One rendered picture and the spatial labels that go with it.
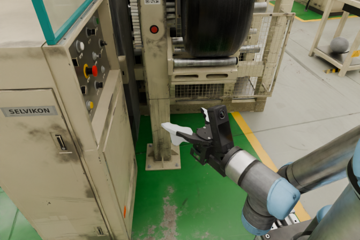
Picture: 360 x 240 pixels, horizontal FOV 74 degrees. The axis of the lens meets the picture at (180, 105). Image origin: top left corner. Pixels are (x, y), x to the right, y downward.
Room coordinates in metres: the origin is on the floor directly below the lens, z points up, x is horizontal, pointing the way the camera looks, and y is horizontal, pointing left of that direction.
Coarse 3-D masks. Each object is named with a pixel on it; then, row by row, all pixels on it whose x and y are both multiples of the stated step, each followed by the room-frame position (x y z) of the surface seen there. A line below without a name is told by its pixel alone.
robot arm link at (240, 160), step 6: (234, 156) 0.36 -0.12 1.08; (240, 156) 0.36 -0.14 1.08; (246, 156) 0.36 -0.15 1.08; (252, 156) 0.36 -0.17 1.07; (228, 162) 0.36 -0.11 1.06; (234, 162) 0.35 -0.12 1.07; (240, 162) 0.34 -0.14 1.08; (246, 162) 0.34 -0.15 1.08; (228, 168) 0.34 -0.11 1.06; (234, 168) 0.34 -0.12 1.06; (240, 168) 0.33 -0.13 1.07; (228, 174) 0.34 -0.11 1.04; (234, 174) 0.33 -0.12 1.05; (240, 174) 0.32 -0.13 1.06; (234, 180) 0.32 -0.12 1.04
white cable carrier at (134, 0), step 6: (132, 0) 1.20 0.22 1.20; (138, 0) 1.22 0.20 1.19; (132, 6) 1.20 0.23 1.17; (132, 12) 1.20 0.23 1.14; (138, 12) 1.22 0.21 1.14; (132, 18) 1.20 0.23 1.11; (138, 18) 1.20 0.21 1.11; (138, 24) 1.20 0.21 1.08; (138, 30) 1.20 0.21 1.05; (138, 36) 1.20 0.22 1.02; (138, 42) 1.20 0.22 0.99; (138, 48) 1.20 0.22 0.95
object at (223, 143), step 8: (208, 112) 0.44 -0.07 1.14; (216, 112) 0.43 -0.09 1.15; (224, 112) 0.44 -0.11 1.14; (216, 120) 0.42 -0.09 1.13; (224, 120) 0.43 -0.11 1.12; (216, 128) 0.41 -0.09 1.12; (224, 128) 0.42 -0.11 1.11; (216, 136) 0.41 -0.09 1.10; (224, 136) 0.41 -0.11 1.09; (216, 144) 0.40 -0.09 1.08; (224, 144) 0.40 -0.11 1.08; (232, 144) 0.41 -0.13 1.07; (224, 152) 0.38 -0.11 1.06
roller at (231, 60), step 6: (174, 60) 1.13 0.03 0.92; (180, 60) 1.13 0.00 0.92; (186, 60) 1.13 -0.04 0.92; (192, 60) 1.13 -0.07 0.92; (198, 60) 1.14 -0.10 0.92; (204, 60) 1.14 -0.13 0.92; (210, 60) 1.14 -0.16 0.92; (216, 60) 1.14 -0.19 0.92; (222, 60) 1.14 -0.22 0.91; (228, 60) 1.14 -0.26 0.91; (234, 60) 1.14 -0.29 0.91
